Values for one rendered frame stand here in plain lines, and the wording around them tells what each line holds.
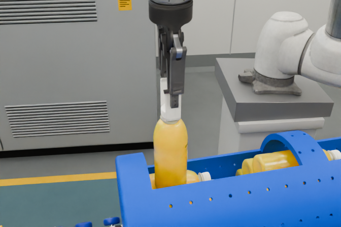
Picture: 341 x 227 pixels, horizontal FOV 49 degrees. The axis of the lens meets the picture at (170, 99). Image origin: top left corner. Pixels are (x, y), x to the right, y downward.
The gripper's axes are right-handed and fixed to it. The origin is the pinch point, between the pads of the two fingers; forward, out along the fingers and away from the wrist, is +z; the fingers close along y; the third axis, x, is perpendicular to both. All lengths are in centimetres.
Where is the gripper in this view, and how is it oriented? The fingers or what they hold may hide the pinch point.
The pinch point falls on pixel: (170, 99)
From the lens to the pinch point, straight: 73.2
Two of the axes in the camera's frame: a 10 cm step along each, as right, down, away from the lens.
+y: 2.2, 5.3, -8.2
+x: 9.8, -1.2, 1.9
